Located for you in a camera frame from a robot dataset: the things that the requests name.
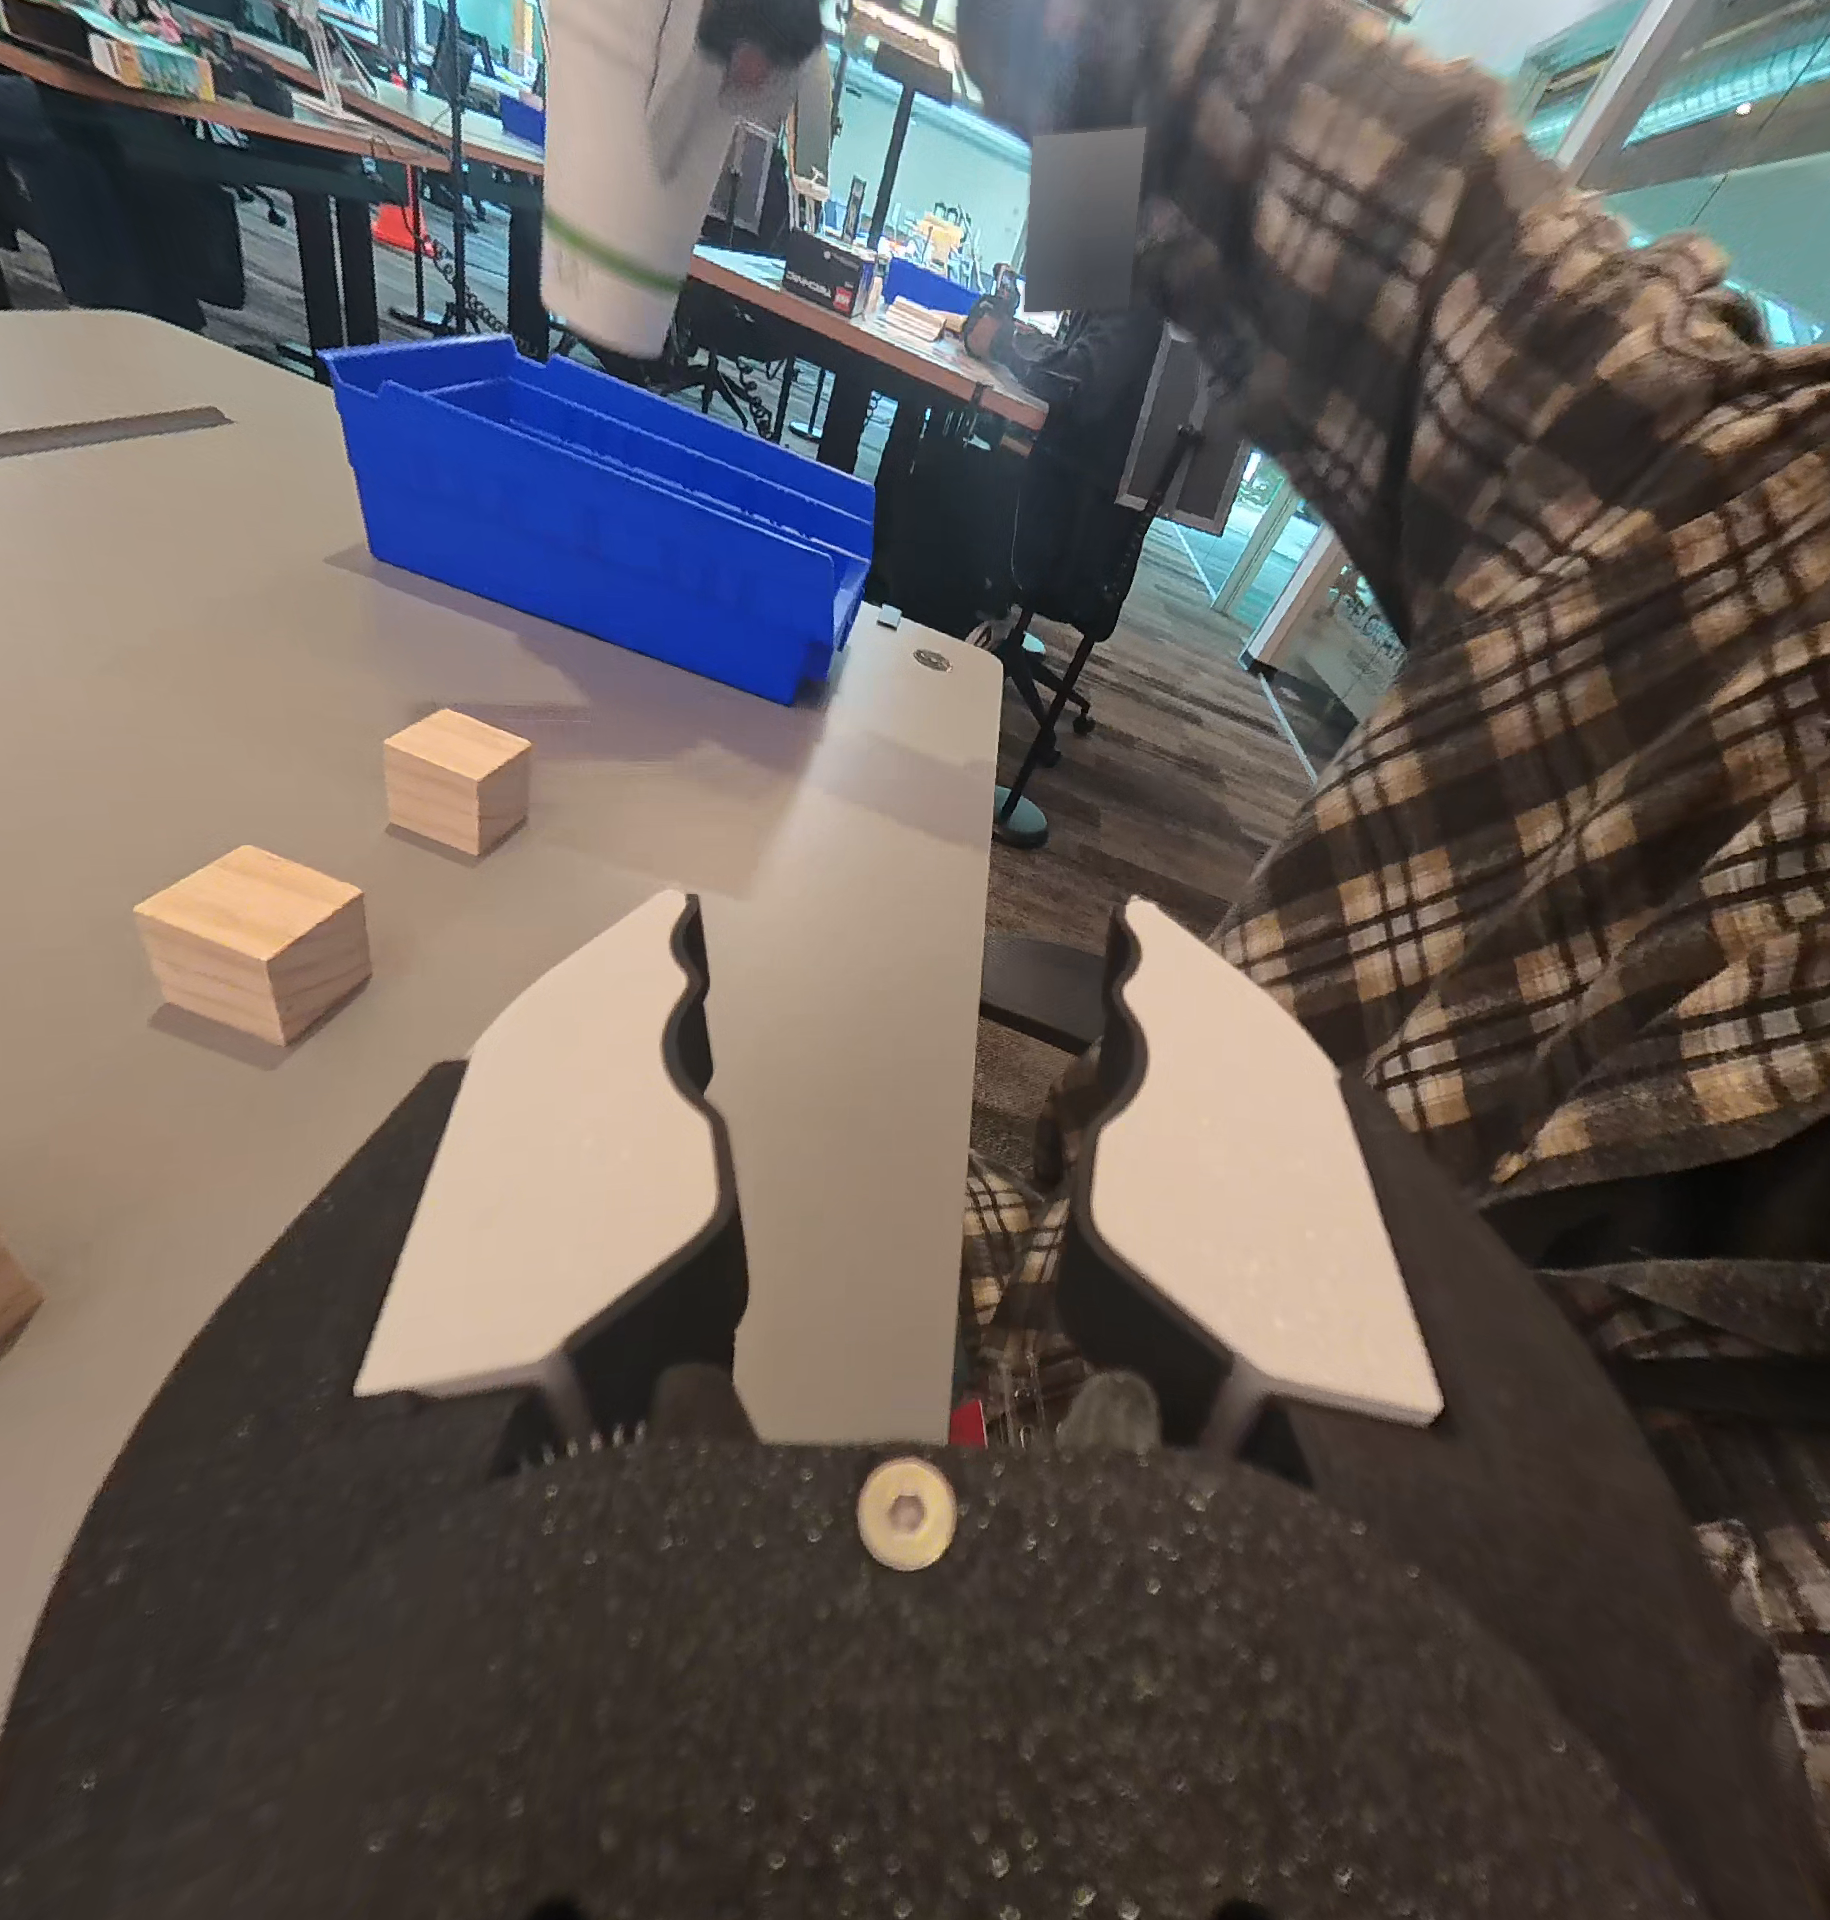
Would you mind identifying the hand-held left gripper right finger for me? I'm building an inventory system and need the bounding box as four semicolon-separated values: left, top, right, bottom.
1060;897;1448;1452

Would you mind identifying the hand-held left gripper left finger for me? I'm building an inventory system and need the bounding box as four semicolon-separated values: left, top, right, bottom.
353;889;750;1450

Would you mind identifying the white paper cup green band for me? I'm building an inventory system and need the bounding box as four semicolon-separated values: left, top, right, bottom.
541;0;739;359

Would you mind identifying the person's right forearm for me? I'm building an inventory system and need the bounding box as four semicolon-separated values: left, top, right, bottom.
1117;0;1819;632

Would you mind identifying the person's right hand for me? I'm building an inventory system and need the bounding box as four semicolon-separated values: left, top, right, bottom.
955;0;1159;143

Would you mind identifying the black pole stand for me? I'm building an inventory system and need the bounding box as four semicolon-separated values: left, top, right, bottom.
870;0;964;245

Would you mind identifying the black printed box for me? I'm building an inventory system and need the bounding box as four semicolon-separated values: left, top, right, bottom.
785;235;879;316

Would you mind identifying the black chair armrest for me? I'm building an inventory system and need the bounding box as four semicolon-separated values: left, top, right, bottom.
980;936;1112;1057

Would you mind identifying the wood-edged office desk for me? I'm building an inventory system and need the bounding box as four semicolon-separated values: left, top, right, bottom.
691;245;1051;483
0;23;453;356

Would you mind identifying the black tripod light stand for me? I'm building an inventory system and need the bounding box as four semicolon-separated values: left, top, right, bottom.
421;0;515;341

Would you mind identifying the grey mesh panel stand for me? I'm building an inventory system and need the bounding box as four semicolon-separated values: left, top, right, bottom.
1117;321;1250;529

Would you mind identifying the small printed carton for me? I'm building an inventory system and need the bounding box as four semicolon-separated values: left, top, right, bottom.
91;31;201;100

